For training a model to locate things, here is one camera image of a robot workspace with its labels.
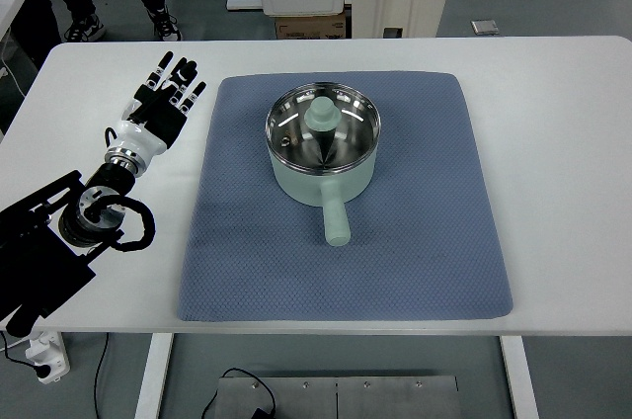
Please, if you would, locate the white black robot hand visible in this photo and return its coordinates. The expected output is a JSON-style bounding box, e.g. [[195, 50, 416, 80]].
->
[[114, 49, 208, 167]]

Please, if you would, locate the green pot with handle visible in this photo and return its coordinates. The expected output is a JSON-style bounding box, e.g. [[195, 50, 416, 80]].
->
[[265, 82, 384, 248]]

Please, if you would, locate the glass lid with green knob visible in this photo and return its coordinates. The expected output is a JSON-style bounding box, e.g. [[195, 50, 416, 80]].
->
[[266, 83, 383, 175]]

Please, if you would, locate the white desk corner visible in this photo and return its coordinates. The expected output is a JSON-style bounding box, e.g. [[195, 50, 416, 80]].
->
[[0, 0, 26, 43]]

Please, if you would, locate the cardboard box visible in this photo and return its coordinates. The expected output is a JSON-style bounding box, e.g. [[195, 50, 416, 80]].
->
[[274, 13, 348, 41]]

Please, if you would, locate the white power strip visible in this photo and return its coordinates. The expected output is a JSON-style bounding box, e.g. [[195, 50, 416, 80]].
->
[[24, 332, 71, 385]]

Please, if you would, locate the white table leg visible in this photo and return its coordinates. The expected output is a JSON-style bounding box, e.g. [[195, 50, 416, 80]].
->
[[133, 333, 175, 419], [499, 336, 542, 419]]

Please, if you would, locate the blue textured mat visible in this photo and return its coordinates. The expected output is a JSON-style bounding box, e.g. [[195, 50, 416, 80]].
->
[[176, 71, 514, 324]]

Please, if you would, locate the grey metal plate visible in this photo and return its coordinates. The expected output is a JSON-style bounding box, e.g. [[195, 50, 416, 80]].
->
[[216, 375, 460, 419]]

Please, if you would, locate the thin black cable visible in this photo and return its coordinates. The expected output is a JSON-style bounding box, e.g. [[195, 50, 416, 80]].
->
[[93, 333, 111, 419]]

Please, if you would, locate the black cable with adaptor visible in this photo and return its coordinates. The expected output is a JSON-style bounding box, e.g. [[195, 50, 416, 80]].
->
[[199, 367, 278, 419]]

